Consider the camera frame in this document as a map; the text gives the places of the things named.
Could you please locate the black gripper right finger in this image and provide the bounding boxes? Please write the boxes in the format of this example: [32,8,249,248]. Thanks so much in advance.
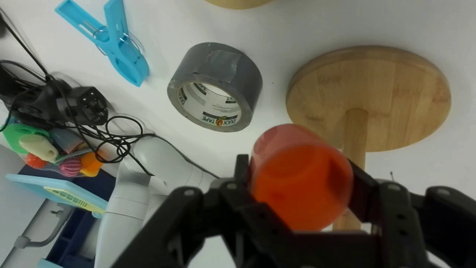
[341,164,476,268]

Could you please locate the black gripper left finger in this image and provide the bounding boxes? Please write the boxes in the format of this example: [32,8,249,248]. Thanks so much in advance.
[112,155,278,268]

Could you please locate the orange plastic cup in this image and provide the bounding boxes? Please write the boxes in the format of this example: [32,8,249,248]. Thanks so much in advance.
[250,124,354,233]

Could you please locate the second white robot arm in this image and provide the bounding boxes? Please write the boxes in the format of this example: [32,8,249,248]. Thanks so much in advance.
[94,138,476,268]

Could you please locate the wooden mug tree stand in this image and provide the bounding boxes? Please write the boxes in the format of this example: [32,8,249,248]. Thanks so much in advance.
[286,47,451,230]

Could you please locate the colourful toy pieces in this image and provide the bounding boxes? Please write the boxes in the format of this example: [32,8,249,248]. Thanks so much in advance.
[3,123,103,178]

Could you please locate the blue plastic clamp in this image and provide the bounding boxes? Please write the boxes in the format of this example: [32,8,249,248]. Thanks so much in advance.
[55,0,151,87]

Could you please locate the beige masking tape roll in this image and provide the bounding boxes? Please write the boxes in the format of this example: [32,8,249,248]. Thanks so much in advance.
[207,0,273,10]

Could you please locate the thin black table cable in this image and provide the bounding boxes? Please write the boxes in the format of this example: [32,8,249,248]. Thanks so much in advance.
[0,10,220,181]

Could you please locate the grey duct tape roll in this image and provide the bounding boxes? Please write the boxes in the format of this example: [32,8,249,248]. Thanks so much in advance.
[167,44,264,133]

